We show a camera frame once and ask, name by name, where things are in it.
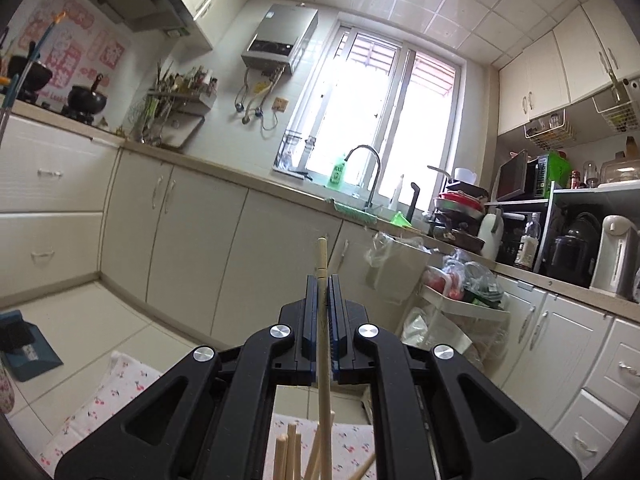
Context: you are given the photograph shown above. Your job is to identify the blue dustpan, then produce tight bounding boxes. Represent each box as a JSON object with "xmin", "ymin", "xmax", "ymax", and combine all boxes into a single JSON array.
[{"xmin": 0, "ymin": 310, "xmax": 63, "ymax": 382}]

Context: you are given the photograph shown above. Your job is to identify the white thermo pot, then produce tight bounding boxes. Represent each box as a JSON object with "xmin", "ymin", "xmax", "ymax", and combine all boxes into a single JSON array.
[{"xmin": 590, "ymin": 214, "xmax": 639, "ymax": 300}]

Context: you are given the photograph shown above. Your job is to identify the blue handled mop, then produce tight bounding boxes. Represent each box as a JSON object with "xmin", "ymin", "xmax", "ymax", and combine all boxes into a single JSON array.
[{"xmin": 0, "ymin": 8, "xmax": 68, "ymax": 146}]

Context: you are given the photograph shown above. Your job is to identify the microwave oven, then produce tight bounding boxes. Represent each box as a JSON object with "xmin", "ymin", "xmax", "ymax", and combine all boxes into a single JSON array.
[{"xmin": 495, "ymin": 151, "xmax": 549, "ymax": 202}]

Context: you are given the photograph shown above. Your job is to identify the wooden chopstick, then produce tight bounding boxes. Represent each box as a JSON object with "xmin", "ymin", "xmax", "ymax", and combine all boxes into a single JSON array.
[
  {"xmin": 284, "ymin": 424, "xmax": 297, "ymax": 480},
  {"xmin": 272, "ymin": 434, "xmax": 288, "ymax": 480},
  {"xmin": 348, "ymin": 453, "xmax": 376, "ymax": 480},
  {"xmin": 316, "ymin": 236, "xmax": 332, "ymax": 479}
]

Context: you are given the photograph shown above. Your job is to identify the green dish soap bottle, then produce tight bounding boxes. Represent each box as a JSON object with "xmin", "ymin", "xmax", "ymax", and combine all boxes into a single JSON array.
[{"xmin": 326, "ymin": 157, "xmax": 347, "ymax": 190}]

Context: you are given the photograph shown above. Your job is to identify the cherry print tablecloth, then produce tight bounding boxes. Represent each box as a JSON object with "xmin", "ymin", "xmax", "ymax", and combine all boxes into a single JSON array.
[{"xmin": 36, "ymin": 351, "xmax": 376, "ymax": 479}]

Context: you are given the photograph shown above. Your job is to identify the chrome kitchen faucet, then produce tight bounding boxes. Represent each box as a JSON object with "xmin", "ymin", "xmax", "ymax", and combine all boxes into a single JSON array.
[{"xmin": 345, "ymin": 143, "xmax": 382, "ymax": 211}]

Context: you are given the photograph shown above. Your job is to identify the hanging white trash bin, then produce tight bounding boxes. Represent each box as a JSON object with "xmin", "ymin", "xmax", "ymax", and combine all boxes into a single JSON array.
[{"xmin": 364, "ymin": 232, "xmax": 433, "ymax": 304}]

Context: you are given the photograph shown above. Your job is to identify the black wok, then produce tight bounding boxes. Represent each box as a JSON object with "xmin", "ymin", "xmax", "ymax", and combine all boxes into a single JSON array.
[
  {"xmin": 67, "ymin": 73, "xmax": 107, "ymax": 119},
  {"xmin": 8, "ymin": 41, "xmax": 52, "ymax": 104}
]

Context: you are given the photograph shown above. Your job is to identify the white electric kettle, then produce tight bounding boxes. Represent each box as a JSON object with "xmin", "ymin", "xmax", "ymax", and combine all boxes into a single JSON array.
[{"xmin": 477, "ymin": 208, "xmax": 504, "ymax": 261}]

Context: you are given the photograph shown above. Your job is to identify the wall utensil rack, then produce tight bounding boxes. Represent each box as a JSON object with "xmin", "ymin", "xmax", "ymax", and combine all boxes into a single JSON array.
[{"xmin": 126, "ymin": 62, "xmax": 218, "ymax": 152}]

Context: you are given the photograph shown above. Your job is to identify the white wall water heater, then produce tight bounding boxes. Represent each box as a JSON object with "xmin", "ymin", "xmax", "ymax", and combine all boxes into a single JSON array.
[{"xmin": 241, "ymin": 4, "xmax": 318, "ymax": 75}]

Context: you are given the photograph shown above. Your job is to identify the stacked pans and lids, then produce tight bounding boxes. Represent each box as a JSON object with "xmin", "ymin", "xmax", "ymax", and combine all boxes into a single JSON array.
[{"xmin": 423, "ymin": 166, "xmax": 489, "ymax": 255}]

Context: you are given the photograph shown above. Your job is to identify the white rolling storage cart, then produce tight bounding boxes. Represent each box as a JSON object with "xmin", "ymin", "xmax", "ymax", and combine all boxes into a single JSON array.
[{"xmin": 399, "ymin": 252, "xmax": 511, "ymax": 372}]

